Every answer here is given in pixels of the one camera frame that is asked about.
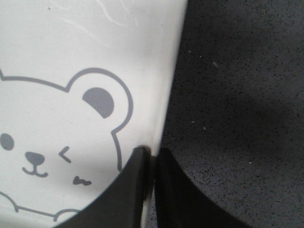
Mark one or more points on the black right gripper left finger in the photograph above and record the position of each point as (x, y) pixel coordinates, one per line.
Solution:
(121, 204)

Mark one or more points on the cream bear serving tray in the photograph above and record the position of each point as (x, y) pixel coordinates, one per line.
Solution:
(82, 83)

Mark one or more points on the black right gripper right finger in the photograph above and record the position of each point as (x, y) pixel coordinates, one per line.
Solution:
(180, 204)

